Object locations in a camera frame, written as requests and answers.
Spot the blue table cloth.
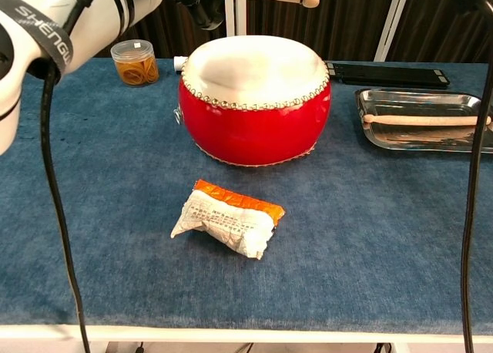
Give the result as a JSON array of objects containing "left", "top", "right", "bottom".
[{"left": 0, "top": 56, "right": 493, "bottom": 335}]

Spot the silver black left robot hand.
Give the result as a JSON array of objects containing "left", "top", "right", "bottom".
[{"left": 169, "top": 0, "right": 278, "bottom": 31}]

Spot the white table frame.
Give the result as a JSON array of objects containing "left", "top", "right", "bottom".
[{"left": 0, "top": 324, "right": 493, "bottom": 353}]

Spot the red drum with white head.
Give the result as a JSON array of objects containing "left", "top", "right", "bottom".
[{"left": 173, "top": 35, "right": 333, "bottom": 169}]

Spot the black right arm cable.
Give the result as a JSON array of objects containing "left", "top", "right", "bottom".
[{"left": 461, "top": 0, "right": 493, "bottom": 353}]

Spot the steel rectangular tray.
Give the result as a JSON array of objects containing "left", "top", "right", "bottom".
[{"left": 354, "top": 88, "right": 493, "bottom": 154}]

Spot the black flat folded stand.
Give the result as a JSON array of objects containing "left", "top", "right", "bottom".
[{"left": 324, "top": 61, "right": 451, "bottom": 90}]

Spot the white frame post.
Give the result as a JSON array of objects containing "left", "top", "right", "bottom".
[
  {"left": 224, "top": 0, "right": 248, "bottom": 39},
  {"left": 374, "top": 0, "right": 412, "bottom": 63}
]

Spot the white orange crumpled packet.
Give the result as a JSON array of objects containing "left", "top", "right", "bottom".
[{"left": 170, "top": 179, "right": 287, "bottom": 261}]

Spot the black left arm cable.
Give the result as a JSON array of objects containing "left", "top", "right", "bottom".
[{"left": 26, "top": 0, "right": 105, "bottom": 353}]

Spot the dark pleated curtain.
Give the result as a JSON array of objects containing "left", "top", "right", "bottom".
[
  {"left": 246, "top": 0, "right": 398, "bottom": 62},
  {"left": 387, "top": 0, "right": 493, "bottom": 64},
  {"left": 96, "top": 0, "right": 226, "bottom": 59}
]

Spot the clear jar of rubber bands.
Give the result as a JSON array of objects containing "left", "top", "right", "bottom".
[{"left": 110, "top": 39, "right": 160, "bottom": 87}]

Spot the plain wooden drumstick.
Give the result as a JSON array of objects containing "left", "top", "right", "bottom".
[{"left": 363, "top": 113, "right": 493, "bottom": 133}]

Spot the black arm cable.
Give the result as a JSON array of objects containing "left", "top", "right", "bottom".
[
  {"left": 26, "top": 0, "right": 105, "bottom": 353},
  {"left": 461, "top": 0, "right": 493, "bottom": 353}
]

